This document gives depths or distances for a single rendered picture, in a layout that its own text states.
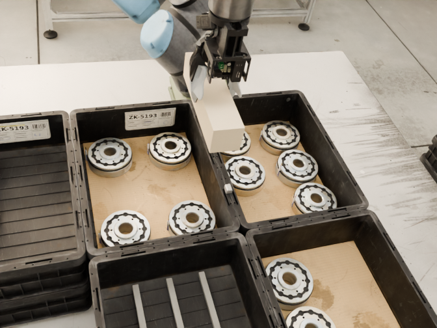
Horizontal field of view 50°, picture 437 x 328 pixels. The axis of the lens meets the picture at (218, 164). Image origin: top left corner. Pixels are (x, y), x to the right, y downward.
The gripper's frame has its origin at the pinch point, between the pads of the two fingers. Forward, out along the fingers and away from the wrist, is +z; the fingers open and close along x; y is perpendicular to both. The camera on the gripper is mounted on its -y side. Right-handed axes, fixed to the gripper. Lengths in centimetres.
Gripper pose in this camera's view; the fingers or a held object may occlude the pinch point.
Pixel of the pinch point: (212, 94)
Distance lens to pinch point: 96.8
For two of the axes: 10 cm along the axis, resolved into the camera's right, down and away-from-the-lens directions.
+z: -1.4, 6.6, 7.4
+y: 2.6, 7.4, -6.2
